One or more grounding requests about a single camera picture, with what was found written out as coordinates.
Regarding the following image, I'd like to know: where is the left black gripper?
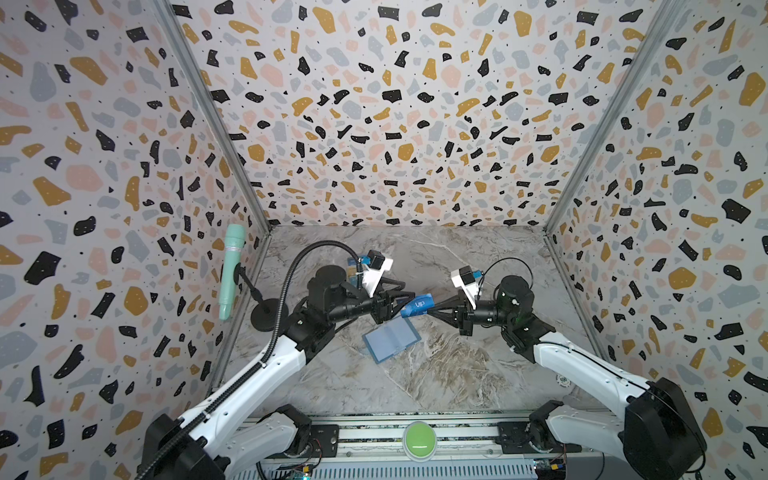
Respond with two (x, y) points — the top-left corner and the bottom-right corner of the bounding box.
(332, 278), (418, 326)

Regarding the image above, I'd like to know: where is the dark blue VIP credit card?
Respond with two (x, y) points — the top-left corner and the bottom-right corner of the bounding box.
(409, 294), (434, 317)

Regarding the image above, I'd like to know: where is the blue leather card holder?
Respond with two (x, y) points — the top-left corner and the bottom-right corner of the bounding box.
(363, 317), (421, 364)

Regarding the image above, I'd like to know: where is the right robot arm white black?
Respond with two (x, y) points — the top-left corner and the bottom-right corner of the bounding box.
(426, 272), (707, 479)

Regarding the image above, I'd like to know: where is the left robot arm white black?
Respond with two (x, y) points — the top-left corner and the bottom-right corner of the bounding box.
(138, 265), (415, 479)

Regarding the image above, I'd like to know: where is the clear box with cards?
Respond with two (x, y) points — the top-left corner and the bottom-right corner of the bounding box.
(347, 258), (364, 275)

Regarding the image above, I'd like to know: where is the black microphone stand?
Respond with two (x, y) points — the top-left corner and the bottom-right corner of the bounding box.
(233, 263), (289, 335)

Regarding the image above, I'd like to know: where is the green push button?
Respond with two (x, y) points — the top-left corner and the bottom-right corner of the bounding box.
(402, 421), (437, 462)

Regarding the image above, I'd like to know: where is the mint green microphone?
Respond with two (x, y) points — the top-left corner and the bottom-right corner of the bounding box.
(218, 224), (246, 321)

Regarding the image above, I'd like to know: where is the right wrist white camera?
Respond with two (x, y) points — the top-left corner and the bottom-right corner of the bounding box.
(451, 266), (482, 309)

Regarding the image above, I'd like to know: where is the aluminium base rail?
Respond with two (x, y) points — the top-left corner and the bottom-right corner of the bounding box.
(239, 411), (601, 466)

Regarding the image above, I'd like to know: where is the black corrugated cable hose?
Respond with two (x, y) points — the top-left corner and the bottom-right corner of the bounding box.
(134, 239), (364, 480)

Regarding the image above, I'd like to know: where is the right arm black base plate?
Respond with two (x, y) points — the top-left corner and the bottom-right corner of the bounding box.
(494, 421), (582, 454)

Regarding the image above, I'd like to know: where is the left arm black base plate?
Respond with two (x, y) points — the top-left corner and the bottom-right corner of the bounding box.
(255, 424), (339, 461)

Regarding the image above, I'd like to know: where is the white ventilated cable duct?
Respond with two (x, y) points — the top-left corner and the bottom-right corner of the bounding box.
(233, 460), (538, 480)

